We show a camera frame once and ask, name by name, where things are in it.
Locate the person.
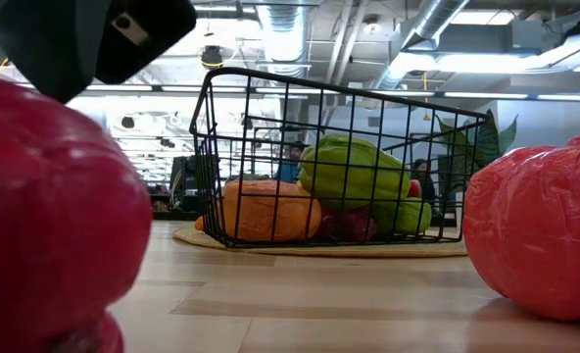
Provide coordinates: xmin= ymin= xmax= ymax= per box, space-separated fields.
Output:
xmin=411 ymin=157 xmax=438 ymax=205
xmin=274 ymin=140 xmax=311 ymax=183

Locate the purple grapes toy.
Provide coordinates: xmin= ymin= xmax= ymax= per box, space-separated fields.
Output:
xmin=316 ymin=205 xmax=379 ymax=242

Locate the ribbed silver ceiling duct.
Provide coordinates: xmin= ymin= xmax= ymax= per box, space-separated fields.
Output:
xmin=256 ymin=4 xmax=312 ymax=79

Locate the orange-red bell pepper toy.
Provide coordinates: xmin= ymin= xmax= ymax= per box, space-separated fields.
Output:
xmin=462 ymin=132 xmax=580 ymax=326

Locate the black ceiling speaker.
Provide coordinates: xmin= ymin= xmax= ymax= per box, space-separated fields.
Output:
xmin=200 ymin=44 xmax=224 ymax=72

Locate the red bell pepper toy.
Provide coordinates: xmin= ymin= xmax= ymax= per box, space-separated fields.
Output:
xmin=0 ymin=63 xmax=154 ymax=353

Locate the round woven table mat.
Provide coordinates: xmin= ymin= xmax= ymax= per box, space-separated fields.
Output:
xmin=173 ymin=226 xmax=469 ymax=260

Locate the black wire basket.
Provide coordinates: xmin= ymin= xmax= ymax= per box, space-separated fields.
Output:
xmin=188 ymin=67 xmax=490 ymax=250

